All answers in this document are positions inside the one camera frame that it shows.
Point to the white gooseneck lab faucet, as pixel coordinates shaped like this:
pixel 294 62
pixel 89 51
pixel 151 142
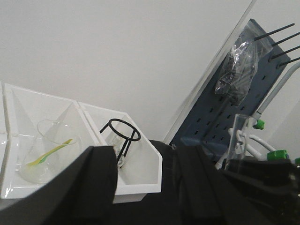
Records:
pixel 276 130

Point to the left white storage bin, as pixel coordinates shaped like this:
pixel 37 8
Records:
pixel 5 132

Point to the white storage bin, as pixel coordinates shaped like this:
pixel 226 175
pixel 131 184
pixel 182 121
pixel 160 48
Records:
pixel 5 132
pixel 26 108
pixel 141 172

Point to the glass flask in right bin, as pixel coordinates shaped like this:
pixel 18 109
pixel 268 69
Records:
pixel 119 145

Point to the grey blue pegboard drying rack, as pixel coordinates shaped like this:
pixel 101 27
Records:
pixel 212 115

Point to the green plastic spatula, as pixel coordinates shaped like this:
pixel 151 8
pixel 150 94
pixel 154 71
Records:
pixel 42 160

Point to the right white storage bin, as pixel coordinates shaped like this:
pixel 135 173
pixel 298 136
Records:
pixel 141 172

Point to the clear glass test tube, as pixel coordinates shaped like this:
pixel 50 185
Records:
pixel 241 129

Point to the yellow plastic spatula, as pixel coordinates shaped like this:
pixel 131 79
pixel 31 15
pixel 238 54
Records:
pixel 47 154

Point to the black wire tripod stand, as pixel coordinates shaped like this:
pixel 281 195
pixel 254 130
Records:
pixel 120 135

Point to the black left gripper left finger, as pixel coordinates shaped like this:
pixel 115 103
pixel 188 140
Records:
pixel 82 194

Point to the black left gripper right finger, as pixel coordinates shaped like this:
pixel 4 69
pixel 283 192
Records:
pixel 249 192

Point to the plastic bag of pegs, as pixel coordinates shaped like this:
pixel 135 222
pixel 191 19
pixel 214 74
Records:
pixel 241 63

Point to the middle white storage bin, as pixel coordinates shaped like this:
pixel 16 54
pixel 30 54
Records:
pixel 26 108

